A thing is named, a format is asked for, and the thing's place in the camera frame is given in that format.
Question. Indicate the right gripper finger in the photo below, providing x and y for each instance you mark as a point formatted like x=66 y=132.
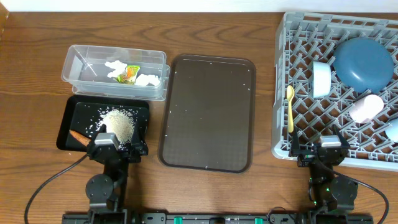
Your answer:
x=295 y=146
x=343 y=142

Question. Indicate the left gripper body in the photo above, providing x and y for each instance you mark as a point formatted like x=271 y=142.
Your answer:
x=134 y=159

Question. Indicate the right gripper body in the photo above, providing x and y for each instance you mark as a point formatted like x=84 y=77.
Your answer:
x=307 y=153

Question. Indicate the orange carrot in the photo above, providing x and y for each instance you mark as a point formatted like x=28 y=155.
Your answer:
x=80 y=138

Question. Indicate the pile of white rice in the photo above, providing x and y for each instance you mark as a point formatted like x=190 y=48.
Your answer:
x=120 y=121

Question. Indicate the pink cup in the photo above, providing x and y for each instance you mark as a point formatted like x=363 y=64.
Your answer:
x=366 y=108

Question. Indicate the light blue cup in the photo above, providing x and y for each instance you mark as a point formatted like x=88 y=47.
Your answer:
x=392 y=130

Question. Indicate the yellow plastic spoon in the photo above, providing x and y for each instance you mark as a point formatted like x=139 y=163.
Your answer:
x=290 y=93

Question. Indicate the white tissue large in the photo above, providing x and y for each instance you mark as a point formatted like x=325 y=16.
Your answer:
x=145 y=80

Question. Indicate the yellow green snack wrapper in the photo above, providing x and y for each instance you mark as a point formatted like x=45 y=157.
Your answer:
x=129 y=75

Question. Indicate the light blue bowl with rice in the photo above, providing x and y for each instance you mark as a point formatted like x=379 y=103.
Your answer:
x=321 y=79

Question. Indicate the dark blue plate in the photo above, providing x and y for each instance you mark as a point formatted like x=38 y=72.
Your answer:
x=363 y=64

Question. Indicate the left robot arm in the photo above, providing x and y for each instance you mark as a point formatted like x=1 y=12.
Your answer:
x=106 y=191

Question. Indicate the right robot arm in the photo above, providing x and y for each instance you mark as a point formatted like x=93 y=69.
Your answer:
x=333 y=195

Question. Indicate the grey dishwasher rack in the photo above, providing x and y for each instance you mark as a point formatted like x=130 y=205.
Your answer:
x=305 y=37

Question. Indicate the black tray bin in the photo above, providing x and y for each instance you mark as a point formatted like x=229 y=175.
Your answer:
x=77 y=111

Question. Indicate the clear plastic bin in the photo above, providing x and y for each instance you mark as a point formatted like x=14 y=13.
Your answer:
x=85 y=70

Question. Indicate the brown serving tray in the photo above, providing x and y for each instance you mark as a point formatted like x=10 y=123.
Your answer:
x=209 y=114

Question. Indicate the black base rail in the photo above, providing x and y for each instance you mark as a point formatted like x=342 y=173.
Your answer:
x=162 y=218

